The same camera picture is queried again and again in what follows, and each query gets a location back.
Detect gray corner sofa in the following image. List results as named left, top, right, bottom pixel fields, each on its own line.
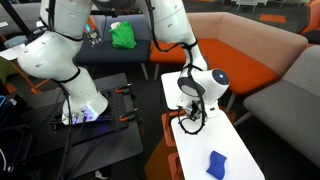
left=242, top=44, right=320, bottom=168

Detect orange table base frame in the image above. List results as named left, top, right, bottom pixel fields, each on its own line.
left=167, top=152, right=185, bottom=180
left=161, top=109, right=186, bottom=148

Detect white paper sheets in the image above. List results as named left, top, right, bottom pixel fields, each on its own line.
left=0, top=43, right=27, bottom=62

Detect orange cushioned bench sofa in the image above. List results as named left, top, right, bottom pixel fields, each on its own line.
left=149, top=11, right=309, bottom=96

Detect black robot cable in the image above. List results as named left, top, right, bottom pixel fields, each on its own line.
left=143, top=0, right=208, bottom=136

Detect black equipment box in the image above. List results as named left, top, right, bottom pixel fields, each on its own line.
left=0, top=94, right=33, bottom=171

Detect small printed circuit board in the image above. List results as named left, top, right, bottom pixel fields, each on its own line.
left=84, top=24, right=104, bottom=48

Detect green bag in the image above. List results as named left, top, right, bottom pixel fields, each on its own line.
left=108, top=21, right=138, bottom=50

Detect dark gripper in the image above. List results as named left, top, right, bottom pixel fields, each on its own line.
left=182, top=99, right=207, bottom=122

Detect orange lounge chair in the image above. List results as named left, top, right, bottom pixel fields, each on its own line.
left=299, top=0, right=320, bottom=37

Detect white side table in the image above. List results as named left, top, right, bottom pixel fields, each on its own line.
left=170, top=112, right=266, bottom=180

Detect orange-handled black clamp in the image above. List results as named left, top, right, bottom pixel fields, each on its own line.
left=114, top=83, right=133, bottom=95
left=118, top=108, right=140, bottom=123

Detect blue cloth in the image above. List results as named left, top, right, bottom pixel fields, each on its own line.
left=206, top=150, right=228, bottom=180

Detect black robot cart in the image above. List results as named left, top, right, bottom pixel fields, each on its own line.
left=18, top=72, right=145, bottom=179

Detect dark blue sofa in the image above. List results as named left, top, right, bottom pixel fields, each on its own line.
left=73, top=14, right=153, bottom=81

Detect white square table top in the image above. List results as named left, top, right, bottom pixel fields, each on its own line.
left=160, top=71, right=188, bottom=111

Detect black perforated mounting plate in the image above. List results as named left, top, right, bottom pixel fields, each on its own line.
left=49, top=87, right=140, bottom=135

